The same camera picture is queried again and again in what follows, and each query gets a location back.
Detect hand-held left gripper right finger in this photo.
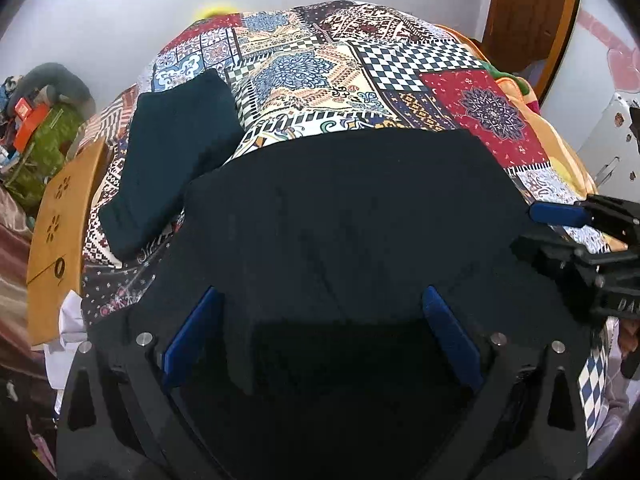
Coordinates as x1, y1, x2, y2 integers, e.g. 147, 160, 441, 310
421, 286, 589, 480

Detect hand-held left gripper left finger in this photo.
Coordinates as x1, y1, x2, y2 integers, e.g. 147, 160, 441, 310
55, 287, 224, 480

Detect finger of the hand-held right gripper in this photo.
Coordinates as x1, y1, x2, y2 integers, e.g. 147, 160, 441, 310
510, 232, 608, 293
529, 194, 640, 243

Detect black pants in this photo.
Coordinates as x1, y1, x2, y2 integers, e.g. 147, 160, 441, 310
92, 127, 601, 480

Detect folded dark teal pants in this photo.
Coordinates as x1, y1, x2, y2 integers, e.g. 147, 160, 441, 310
98, 67, 246, 259

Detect white perforated panel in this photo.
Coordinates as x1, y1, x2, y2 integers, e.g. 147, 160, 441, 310
595, 92, 640, 198

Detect pile of white papers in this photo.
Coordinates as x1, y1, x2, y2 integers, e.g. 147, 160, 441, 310
44, 287, 95, 413

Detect white heart-print wardrobe door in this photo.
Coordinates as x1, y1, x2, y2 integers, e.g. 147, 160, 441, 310
537, 0, 640, 153

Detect wooden lap table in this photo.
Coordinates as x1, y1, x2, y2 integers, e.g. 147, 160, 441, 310
26, 137, 108, 347

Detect striped pink curtain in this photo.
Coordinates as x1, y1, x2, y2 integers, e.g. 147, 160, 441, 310
0, 185, 63, 393

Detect brown wooden door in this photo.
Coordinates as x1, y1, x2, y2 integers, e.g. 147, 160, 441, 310
482, 0, 583, 63

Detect striped quilt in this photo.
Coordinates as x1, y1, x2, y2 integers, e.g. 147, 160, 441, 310
75, 85, 141, 171

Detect green patterned storage bag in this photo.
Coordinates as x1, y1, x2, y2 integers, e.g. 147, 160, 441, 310
0, 105, 87, 213

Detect orange box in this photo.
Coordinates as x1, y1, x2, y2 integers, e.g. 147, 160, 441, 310
12, 97, 52, 153

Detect patchwork printed blanket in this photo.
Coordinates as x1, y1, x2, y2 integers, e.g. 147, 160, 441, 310
80, 0, 626, 411

